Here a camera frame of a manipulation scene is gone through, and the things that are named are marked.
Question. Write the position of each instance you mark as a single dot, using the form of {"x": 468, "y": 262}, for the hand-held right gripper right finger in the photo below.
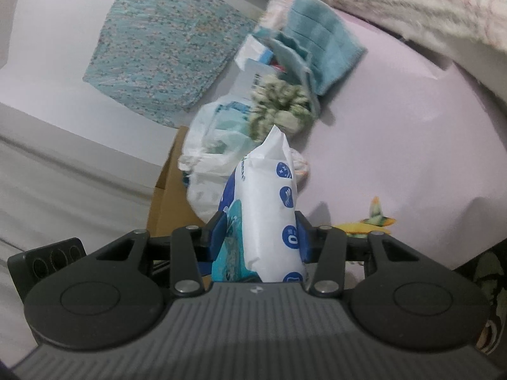
{"x": 302, "y": 241}

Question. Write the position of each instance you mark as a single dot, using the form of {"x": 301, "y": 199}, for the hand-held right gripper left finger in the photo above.
{"x": 219, "y": 231}

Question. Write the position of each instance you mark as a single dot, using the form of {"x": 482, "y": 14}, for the blue white wet wipes pack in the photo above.
{"x": 269, "y": 213}

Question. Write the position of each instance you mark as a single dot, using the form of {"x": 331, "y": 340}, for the brown cardboard box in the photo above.
{"x": 166, "y": 206}

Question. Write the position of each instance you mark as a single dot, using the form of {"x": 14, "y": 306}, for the teal towel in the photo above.
{"x": 317, "y": 39}

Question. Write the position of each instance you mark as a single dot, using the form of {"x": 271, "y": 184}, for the white knotted plastic bag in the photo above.
{"x": 206, "y": 146}

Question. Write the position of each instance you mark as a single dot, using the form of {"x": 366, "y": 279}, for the green floral fabric scrunchie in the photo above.
{"x": 273, "y": 103}

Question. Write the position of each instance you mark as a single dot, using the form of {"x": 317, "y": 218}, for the white medicine box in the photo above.
{"x": 245, "y": 81}

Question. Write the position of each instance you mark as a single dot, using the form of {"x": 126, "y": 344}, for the white teal tissue packet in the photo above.
{"x": 251, "y": 49}

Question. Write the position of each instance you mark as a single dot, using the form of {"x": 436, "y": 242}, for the person's dark patterned clothing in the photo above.
{"x": 489, "y": 281}

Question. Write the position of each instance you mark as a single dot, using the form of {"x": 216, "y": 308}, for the teal floral wall cloth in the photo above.
{"x": 158, "y": 47}

